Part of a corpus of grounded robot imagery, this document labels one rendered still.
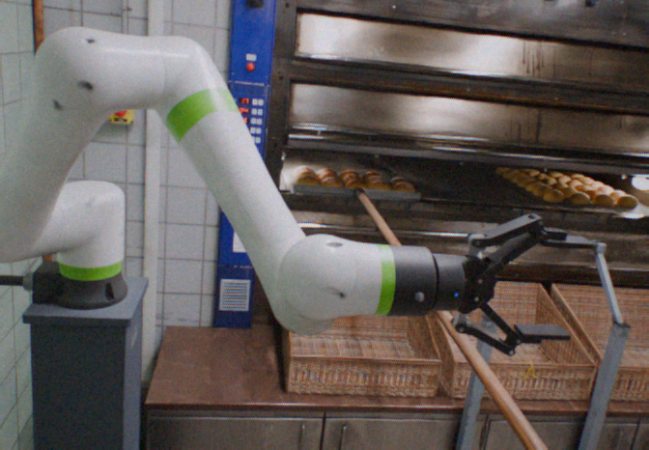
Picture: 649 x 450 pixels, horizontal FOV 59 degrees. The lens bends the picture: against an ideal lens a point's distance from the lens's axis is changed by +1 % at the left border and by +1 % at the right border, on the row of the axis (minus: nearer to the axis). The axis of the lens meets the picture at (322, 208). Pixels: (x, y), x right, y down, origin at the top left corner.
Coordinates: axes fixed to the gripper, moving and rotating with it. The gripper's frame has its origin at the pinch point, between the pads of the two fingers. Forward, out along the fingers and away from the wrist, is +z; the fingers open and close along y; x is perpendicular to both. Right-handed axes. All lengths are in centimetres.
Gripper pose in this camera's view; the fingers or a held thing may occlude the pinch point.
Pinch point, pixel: (568, 288)
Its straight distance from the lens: 86.4
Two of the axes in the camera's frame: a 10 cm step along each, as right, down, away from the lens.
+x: 1.4, 2.9, -9.5
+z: 9.8, 0.6, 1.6
